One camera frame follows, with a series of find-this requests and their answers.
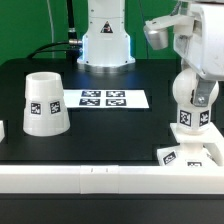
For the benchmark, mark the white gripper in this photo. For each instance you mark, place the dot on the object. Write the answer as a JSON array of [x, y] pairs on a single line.
[[198, 27]]

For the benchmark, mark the white lamp bulb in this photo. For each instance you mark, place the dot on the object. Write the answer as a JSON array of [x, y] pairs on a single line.
[[191, 119]]

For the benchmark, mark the white lamp base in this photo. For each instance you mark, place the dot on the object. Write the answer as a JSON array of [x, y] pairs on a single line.
[[190, 151]]

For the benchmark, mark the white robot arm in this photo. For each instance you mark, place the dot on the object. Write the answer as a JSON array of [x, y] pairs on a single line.
[[106, 46]]

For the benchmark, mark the white lamp shade cone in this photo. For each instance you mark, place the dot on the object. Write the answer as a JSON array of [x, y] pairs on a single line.
[[45, 113]]

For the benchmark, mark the white marker sheet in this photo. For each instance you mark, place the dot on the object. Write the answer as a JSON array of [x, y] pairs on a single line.
[[134, 99]]

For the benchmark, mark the white right wall rail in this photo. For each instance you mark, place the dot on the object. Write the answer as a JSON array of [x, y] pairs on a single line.
[[214, 142]]

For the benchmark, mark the white wall rail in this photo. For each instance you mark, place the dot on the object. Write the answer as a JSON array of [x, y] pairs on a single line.
[[110, 179], [214, 142]]

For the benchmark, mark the black vertical cable connector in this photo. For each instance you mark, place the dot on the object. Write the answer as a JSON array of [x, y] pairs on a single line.
[[73, 51]]

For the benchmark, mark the white left wall block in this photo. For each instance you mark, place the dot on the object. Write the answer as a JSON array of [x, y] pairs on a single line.
[[2, 131]]

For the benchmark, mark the white front wall rail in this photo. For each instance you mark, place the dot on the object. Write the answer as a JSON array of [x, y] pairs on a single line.
[[110, 179]]

